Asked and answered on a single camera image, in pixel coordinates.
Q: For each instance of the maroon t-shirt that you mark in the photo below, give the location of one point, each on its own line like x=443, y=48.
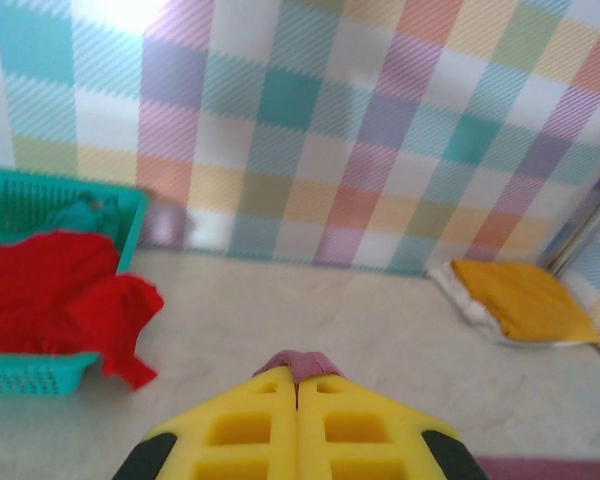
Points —
x=305, y=362

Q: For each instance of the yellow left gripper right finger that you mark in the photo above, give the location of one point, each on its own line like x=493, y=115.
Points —
x=360, y=430

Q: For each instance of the red t-shirt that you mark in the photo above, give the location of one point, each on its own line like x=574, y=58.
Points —
x=35, y=295

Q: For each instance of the teal plastic basket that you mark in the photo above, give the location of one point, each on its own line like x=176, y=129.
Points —
x=130, y=220

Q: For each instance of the mustard yellow folded t-shirt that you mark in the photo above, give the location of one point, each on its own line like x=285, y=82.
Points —
x=525, y=300

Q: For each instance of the aluminium right frame post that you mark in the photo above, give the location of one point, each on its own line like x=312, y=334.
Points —
x=580, y=235

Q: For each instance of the teal t-shirt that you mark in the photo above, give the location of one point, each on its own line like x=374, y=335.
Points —
x=87, y=215

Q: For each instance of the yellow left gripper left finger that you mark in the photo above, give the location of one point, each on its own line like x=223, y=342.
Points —
x=240, y=430

